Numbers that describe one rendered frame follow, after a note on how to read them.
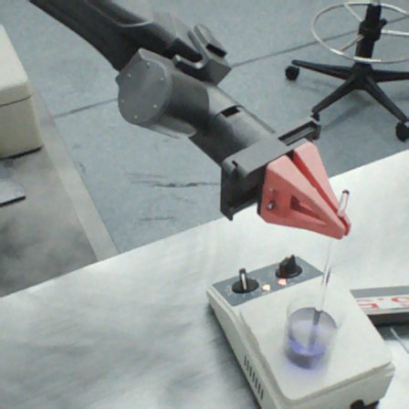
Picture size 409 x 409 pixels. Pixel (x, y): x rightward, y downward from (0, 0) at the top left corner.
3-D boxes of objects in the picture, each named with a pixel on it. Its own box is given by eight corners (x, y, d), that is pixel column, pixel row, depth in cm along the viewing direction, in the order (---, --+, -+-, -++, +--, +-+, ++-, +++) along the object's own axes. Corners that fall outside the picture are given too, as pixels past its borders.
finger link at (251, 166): (377, 189, 48) (295, 127, 53) (309, 230, 45) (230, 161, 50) (361, 245, 53) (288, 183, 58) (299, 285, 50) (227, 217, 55)
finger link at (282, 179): (393, 178, 49) (312, 118, 54) (329, 218, 46) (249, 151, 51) (376, 234, 54) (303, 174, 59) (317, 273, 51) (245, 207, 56)
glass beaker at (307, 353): (287, 382, 59) (296, 338, 53) (272, 335, 63) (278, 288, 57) (347, 372, 60) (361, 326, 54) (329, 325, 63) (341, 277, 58)
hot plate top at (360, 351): (235, 309, 66) (235, 304, 65) (334, 275, 69) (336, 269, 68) (287, 407, 58) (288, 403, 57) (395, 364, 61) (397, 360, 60)
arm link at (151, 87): (212, 28, 63) (157, 88, 67) (133, -17, 54) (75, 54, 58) (268, 110, 58) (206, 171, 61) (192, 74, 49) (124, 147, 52)
